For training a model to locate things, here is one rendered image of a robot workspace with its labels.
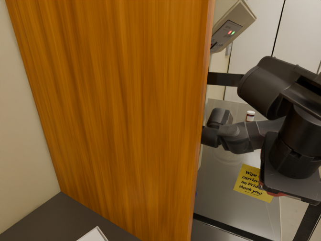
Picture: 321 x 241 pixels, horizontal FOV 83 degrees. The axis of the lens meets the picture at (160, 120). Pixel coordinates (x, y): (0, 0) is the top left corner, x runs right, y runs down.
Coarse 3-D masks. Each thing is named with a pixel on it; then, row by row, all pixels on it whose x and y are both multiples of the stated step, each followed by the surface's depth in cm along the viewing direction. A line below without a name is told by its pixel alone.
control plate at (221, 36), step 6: (228, 24) 34; (234, 24) 37; (222, 30) 35; (228, 30) 39; (234, 30) 43; (216, 36) 36; (222, 36) 40; (228, 36) 45; (222, 42) 46; (216, 48) 48
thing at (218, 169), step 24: (216, 72) 34; (216, 96) 35; (216, 120) 37; (240, 120) 35; (264, 120) 33; (216, 144) 39; (240, 144) 37; (216, 168) 41; (240, 168) 39; (216, 192) 43; (216, 216) 46; (240, 216) 43; (264, 216) 41; (288, 216) 38; (312, 216) 36; (264, 240) 43; (288, 240) 40
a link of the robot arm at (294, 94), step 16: (288, 96) 20; (304, 96) 20; (320, 96) 19; (288, 112) 21; (304, 112) 19; (320, 112) 18; (288, 128) 21; (304, 128) 19; (320, 128) 18; (288, 144) 22; (304, 144) 20; (320, 144) 19
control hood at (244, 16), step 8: (216, 0) 28; (224, 0) 28; (232, 0) 27; (240, 0) 27; (216, 8) 29; (224, 8) 28; (232, 8) 28; (240, 8) 30; (248, 8) 35; (216, 16) 29; (224, 16) 29; (232, 16) 31; (240, 16) 35; (248, 16) 41; (256, 16) 49; (216, 24) 30; (240, 24) 42; (248, 24) 50; (240, 32) 52; (232, 40) 55; (224, 48) 58
